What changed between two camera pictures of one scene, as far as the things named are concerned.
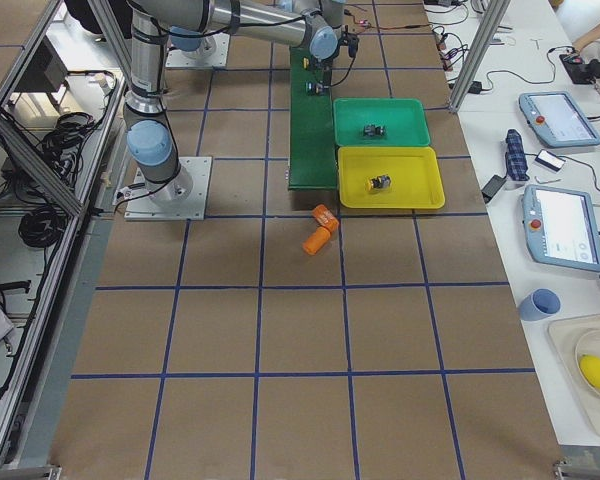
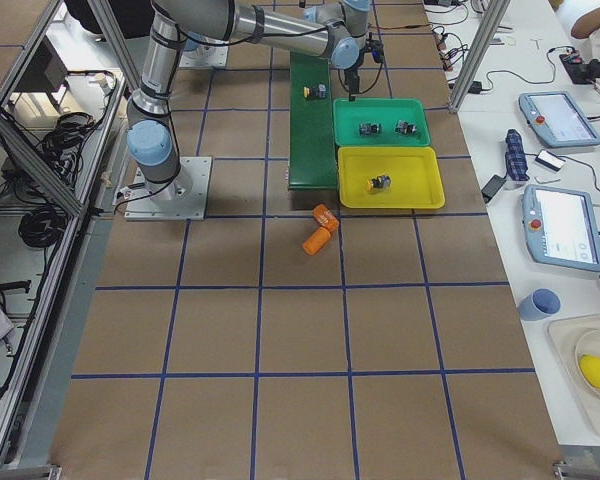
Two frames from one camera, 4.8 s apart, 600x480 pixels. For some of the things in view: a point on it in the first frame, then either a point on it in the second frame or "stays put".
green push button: (316, 88) → (405, 128)
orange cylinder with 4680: (324, 217) stays put
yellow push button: (381, 183) stays put
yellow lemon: (598, 373) stays put
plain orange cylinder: (314, 242) stays put
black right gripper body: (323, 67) → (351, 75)
